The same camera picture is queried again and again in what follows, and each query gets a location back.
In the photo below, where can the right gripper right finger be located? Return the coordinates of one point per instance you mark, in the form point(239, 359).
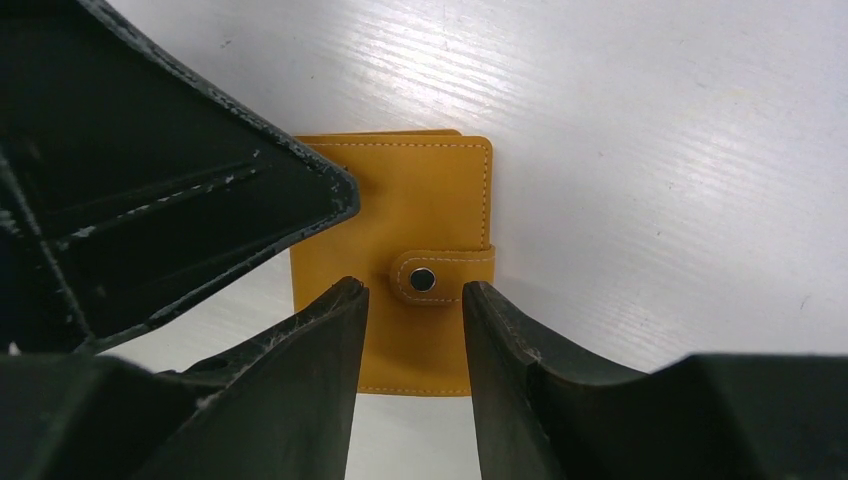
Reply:
point(520, 430)

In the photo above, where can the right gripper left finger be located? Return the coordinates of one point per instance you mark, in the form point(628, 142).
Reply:
point(277, 406)

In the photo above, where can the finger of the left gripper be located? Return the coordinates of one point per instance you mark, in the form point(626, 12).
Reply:
point(132, 189)

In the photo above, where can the yellow leather card holder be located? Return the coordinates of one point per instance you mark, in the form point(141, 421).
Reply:
point(421, 234)

